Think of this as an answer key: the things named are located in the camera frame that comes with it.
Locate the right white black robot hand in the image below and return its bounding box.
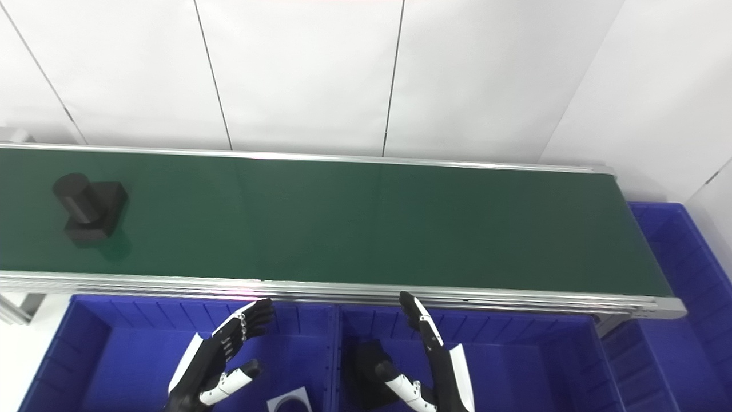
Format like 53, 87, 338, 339
375, 291, 476, 412

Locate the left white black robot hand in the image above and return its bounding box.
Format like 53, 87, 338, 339
165, 298, 276, 412

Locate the black cylinder block part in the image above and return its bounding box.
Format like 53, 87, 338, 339
52, 173, 129, 247
351, 340, 396, 410

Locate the blue plastic bin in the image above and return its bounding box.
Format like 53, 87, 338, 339
17, 294, 339, 412
333, 303, 630, 412
600, 201, 732, 412

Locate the white square part with hole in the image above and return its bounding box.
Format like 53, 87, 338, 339
266, 387, 313, 412

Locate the green conveyor belt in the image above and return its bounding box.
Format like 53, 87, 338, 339
0, 143, 687, 322

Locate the aluminium conveyor support leg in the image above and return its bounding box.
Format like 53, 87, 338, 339
0, 292, 47, 326

